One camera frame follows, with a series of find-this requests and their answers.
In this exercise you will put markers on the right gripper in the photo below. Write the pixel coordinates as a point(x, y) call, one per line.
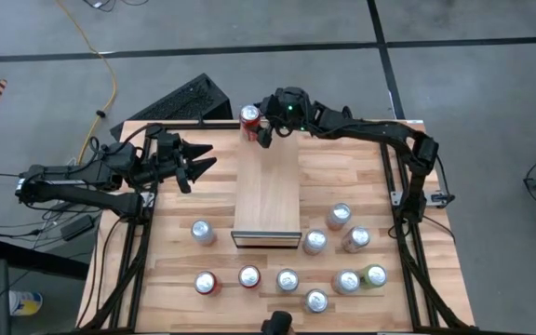
point(291, 114)

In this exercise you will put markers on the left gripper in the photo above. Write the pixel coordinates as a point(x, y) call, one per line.
point(168, 153)

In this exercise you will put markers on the red Fanta strawberry can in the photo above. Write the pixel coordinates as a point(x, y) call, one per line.
point(249, 276)
point(249, 114)
point(205, 281)

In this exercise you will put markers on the silver Diet Coke can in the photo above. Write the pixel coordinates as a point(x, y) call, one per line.
point(357, 236)
point(316, 300)
point(287, 279)

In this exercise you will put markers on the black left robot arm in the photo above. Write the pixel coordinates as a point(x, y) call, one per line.
point(77, 200)

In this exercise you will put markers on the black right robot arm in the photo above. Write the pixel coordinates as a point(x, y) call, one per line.
point(365, 129)

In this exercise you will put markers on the silver beverage can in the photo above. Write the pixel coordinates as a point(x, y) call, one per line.
point(348, 280)

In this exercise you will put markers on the green beverage can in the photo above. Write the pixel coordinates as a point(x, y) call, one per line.
point(376, 275)

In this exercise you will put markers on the black table clamp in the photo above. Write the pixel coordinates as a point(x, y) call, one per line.
point(200, 122)

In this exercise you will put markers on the silver metal mounting plate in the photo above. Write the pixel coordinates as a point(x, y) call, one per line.
point(397, 197)
point(148, 200)

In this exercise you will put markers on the red raspberry Spindrift can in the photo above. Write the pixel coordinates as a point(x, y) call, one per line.
point(316, 239)

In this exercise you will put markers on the black power adapter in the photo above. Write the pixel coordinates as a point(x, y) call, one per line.
point(77, 227)

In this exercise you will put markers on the black round object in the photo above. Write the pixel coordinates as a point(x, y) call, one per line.
point(277, 323)

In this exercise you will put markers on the white blue yellow container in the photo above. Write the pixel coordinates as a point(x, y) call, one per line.
point(26, 303)

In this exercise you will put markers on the wooden shelf black frame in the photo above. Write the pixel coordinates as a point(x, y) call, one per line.
point(268, 186)

